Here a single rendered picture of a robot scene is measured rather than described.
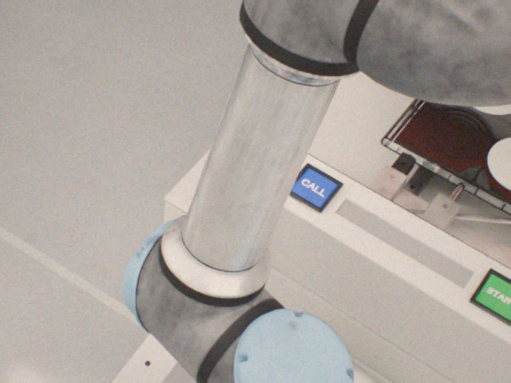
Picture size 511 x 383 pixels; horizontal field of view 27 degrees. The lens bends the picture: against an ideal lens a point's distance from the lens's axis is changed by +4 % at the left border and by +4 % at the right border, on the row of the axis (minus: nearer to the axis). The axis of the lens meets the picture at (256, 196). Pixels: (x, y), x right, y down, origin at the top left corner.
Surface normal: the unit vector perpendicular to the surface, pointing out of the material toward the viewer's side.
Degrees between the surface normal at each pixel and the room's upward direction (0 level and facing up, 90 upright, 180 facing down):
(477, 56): 66
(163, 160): 0
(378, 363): 90
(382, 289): 90
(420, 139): 0
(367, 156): 0
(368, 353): 90
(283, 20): 75
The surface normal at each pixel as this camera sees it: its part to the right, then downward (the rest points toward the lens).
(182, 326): -0.48, 0.29
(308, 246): -0.55, 0.64
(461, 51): 0.12, 0.47
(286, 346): 0.19, -0.50
